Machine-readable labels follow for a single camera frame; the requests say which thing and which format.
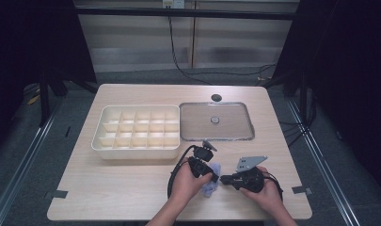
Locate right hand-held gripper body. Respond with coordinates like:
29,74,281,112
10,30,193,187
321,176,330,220
233,155,269,193

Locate yellow floor object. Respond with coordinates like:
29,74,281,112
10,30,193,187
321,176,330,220
26,93,41,105

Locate black horizontal bar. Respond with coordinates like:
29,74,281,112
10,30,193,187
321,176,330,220
74,7,300,22

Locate cream compartment storage box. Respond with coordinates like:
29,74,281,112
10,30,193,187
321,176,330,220
90,104,182,161

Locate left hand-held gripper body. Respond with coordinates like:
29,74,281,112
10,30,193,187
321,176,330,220
187,139,218,179

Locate black floor cables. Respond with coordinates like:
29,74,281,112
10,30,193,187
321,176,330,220
278,93,318,149

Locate white wall socket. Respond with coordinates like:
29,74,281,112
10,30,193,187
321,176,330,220
162,0,186,9

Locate clear plastic tray lid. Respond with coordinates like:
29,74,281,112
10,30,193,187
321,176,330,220
179,101,256,142

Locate black wall cable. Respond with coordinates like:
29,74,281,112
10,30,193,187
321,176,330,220
167,6,277,87

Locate metal floor rail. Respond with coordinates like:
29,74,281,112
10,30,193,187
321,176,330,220
286,98,362,226
0,93,68,226

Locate person's left hand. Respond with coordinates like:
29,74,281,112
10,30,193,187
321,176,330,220
168,158,214,205

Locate grey tape strip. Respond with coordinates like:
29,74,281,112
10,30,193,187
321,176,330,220
44,189,69,200
291,186,314,195

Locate person's right hand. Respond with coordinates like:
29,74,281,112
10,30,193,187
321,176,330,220
239,166,285,215

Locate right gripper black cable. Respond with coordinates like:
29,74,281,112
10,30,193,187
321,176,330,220
262,171,284,202

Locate black metal stand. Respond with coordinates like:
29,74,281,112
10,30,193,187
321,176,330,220
38,71,52,128
298,71,309,124

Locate lavender sock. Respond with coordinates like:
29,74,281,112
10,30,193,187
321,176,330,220
199,162,222,199

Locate dark curtain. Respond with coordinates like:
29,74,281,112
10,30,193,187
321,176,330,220
271,0,381,196
0,0,98,152

